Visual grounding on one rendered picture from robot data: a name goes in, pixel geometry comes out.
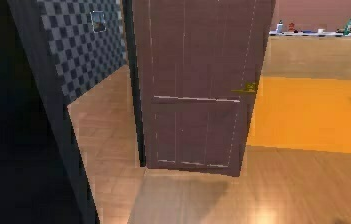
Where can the white mug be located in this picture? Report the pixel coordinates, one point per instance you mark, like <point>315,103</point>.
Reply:
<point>320,31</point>

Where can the brown wooden room door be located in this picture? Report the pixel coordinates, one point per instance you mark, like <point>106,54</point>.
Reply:
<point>196,83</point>

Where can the orange floor cloth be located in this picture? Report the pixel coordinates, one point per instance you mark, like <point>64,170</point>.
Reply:
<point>309,116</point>

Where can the white spray bottle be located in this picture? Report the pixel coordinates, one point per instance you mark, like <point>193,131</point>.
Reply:
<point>279,26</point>

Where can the red small figure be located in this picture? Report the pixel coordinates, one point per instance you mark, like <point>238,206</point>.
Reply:
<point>291,27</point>

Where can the white long shelf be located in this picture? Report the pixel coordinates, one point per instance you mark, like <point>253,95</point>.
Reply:
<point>316,33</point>

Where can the green bottle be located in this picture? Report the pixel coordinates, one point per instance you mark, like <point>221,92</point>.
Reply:
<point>349,27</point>

